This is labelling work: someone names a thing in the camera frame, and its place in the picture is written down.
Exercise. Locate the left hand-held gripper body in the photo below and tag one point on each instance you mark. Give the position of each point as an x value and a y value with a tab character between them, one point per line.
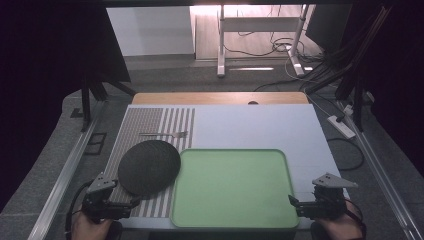
100	203

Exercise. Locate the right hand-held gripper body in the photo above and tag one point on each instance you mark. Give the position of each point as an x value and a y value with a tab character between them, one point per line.
328	200

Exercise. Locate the person's left hand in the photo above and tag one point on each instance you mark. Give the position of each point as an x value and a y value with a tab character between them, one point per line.
87	230

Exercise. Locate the person's right hand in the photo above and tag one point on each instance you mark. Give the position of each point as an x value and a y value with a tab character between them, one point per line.
340	228

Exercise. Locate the dark round plate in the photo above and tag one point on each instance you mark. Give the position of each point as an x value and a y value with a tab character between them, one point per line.
149	167

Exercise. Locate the green tray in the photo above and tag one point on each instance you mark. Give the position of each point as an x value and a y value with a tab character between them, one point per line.
233	188

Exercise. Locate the silver fork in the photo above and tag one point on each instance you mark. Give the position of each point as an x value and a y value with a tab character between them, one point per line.
166	134

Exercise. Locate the white power strip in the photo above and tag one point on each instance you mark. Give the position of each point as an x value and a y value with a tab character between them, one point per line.
341	126

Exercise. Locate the grey striped placemat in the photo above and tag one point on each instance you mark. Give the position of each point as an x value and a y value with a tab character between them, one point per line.
146	123

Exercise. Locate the white table cover board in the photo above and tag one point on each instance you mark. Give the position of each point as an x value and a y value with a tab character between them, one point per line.
253	126

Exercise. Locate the black tripod stand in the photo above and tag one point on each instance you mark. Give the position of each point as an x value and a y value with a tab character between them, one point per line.
358	100
86	100

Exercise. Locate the wooden table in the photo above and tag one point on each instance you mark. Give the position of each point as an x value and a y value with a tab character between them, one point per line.
200	98

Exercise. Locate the dark monitor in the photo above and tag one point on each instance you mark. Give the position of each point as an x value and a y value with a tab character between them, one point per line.
328	26

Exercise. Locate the aluminium floor rail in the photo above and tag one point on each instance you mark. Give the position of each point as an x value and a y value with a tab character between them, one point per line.
66	173
383	180

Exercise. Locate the white wall panel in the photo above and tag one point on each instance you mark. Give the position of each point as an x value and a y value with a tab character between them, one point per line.
150	30

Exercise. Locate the white desk frame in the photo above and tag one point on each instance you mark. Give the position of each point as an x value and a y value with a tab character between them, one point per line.
221	40

